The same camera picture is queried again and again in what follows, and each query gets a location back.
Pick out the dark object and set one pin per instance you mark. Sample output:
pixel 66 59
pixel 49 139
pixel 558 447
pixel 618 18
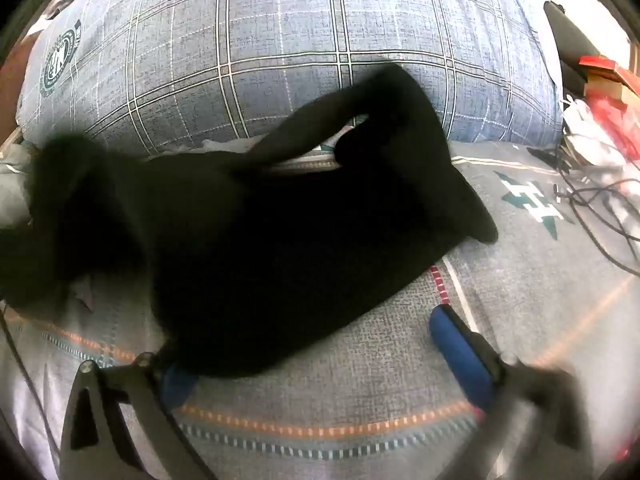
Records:
pixel 565 35

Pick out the red plastic bag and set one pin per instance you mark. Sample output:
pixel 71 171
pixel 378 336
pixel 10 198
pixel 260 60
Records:
pixel 620 120

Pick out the blue plaid quilt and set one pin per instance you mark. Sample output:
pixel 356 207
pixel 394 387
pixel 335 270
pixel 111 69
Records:
pixel 250 35

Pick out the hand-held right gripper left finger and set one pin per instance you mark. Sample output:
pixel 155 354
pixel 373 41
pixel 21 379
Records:
pixel 177 387

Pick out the red flat box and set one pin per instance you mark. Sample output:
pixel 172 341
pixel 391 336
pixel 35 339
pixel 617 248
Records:
pixel 597 62

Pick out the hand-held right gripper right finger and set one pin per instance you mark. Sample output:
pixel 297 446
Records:
pixel 460 355

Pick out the grey printed bed sheet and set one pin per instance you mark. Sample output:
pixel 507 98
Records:
pixel 375 385

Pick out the black pants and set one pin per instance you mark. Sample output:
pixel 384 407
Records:
pixel 275 260

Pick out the grey-green cloth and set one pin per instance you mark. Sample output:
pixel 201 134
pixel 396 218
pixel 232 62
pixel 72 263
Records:
pixel 11 185

